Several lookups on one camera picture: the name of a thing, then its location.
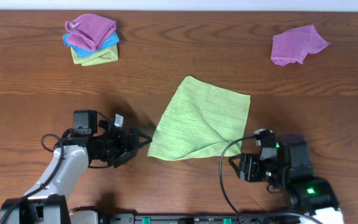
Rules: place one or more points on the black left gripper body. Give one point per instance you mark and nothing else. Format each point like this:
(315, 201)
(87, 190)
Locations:
(126, 145)

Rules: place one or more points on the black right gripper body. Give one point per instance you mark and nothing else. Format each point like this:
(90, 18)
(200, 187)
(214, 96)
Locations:
(258, 170)

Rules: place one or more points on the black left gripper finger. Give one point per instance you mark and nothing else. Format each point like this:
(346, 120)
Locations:
(138, 139)
(123, 158)

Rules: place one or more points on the light green microfiber cloth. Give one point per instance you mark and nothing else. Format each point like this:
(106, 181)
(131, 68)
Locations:
(199, 122)

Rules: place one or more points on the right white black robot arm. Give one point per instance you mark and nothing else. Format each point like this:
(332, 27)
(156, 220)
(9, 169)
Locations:
(284, 164)

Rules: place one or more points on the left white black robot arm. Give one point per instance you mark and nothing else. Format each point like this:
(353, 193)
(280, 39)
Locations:
(46, 201)

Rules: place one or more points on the folded green cloth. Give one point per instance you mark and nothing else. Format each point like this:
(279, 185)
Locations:
(109, 54)

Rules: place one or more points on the folded blue cloth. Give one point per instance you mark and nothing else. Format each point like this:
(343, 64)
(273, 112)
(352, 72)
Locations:
(112, 40)

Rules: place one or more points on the folded purple cloth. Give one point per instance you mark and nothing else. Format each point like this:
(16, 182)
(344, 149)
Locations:
(89, 31)

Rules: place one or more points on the crumpled purple cloth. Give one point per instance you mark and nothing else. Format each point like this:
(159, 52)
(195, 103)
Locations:
(295, 44)

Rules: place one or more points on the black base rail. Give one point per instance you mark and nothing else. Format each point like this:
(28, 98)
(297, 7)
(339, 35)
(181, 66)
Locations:
(197, 219)

